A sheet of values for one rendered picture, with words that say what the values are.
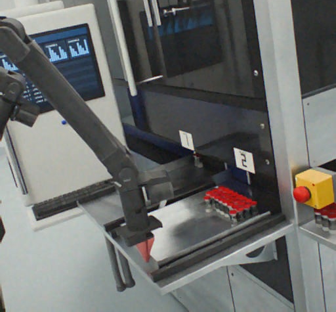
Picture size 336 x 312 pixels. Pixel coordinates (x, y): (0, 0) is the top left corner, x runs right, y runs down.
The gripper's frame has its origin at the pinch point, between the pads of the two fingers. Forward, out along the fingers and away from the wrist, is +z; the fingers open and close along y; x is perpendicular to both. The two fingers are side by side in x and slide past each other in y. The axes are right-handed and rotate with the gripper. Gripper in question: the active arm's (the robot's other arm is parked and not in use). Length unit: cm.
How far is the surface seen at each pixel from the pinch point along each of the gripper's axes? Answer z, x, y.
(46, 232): 90, 241, 2
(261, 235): 1.9, -9.2, 28.7
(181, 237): 1.8, 5.5, 12.9
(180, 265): 0.6, -8.0, 5.5
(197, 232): 1.8, 4.6, 17.6
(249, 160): -12.8, 4.7, 37.7
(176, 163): 0, 54, 38
